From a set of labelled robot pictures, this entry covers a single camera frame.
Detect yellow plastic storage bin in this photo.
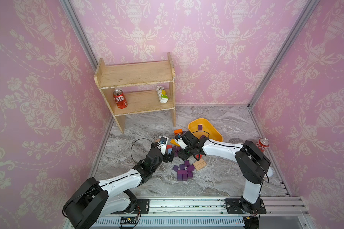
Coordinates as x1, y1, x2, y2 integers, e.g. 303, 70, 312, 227
188, 118, 224, 142

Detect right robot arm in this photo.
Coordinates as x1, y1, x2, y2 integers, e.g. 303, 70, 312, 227
175, 131, 273, 215

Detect aluminium front rail frame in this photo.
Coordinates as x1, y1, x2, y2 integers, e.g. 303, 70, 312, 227
89, 197, 315, 229

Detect red cola can on table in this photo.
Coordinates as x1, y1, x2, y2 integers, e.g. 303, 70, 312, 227
256, 137, 269, 152

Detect natural wood plank brick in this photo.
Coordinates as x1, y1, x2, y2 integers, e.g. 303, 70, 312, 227
193, 159, 207, 171

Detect wooden two-tier shelf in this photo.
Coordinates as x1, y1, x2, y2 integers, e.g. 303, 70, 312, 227
94, 53, 176, 133

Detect orange brick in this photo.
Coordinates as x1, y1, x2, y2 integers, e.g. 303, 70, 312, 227
174, 129, 183, 135

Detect red cola can on shelf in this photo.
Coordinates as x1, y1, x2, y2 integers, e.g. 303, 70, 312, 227
113, 89, 128, 109

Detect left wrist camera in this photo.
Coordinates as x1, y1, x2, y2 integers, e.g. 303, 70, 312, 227
157, 136, 169, 155

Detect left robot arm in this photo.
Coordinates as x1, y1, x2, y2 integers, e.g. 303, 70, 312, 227
62, 143, 174, 229

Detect green white juice carton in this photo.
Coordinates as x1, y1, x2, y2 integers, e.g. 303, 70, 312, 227
156, 86, 169, 104

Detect yellow long brick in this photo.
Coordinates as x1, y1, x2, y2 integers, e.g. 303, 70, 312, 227
171, 139, 180, 147

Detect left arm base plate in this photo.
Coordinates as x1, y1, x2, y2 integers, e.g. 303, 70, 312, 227
112, 198, 150, 215

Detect purple brick cluster bottom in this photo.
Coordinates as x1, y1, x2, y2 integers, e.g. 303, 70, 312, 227
172, 160, 196, 181

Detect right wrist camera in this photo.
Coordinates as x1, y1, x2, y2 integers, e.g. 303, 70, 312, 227
177, 138, 187, 149

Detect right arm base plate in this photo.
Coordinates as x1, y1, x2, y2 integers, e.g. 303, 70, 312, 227
223, 198, 267, 216

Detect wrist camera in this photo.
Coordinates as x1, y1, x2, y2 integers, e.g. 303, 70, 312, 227
157, 136, 169, 155
177, 138, 187, 149

